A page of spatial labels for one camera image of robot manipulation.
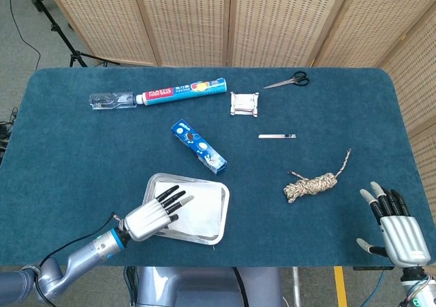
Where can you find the metal table leg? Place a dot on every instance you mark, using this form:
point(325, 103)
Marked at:
point(297, 286)

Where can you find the wicker folding screen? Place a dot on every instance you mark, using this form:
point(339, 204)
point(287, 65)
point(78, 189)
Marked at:
point(190, 21)

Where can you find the blue table cloth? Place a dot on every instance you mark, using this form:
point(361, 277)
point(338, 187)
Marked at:
point(306, 232)

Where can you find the plastic food wrap box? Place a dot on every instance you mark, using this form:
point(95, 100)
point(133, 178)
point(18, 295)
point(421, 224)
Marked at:
point(184, 91)

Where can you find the black tripod stand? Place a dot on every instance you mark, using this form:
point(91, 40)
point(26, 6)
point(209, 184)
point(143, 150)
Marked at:
point(76, 60)

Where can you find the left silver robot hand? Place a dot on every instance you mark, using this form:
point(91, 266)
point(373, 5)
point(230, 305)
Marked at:
point(146, 220)

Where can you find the blue cookie box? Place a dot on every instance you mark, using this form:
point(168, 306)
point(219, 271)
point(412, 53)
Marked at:
point(199, 147)

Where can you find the white cloth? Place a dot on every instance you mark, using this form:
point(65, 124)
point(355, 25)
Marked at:
point(201, 215)

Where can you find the clear plastic bottle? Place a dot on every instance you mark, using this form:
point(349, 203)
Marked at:
point(112, 101)

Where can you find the small white pen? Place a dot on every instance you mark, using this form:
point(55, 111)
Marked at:
point(276, 136)

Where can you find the rectangular metal tray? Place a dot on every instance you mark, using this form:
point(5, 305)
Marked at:
point(225, 205)

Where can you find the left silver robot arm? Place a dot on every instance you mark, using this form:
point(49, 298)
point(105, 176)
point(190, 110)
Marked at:
point(85, 254)

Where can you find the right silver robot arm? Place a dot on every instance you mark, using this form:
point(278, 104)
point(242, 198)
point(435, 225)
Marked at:
point(415, 290)

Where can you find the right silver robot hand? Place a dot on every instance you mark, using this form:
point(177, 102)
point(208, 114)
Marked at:
point(403, 242)

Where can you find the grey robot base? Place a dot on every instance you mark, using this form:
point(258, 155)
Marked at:
point(190, 286)

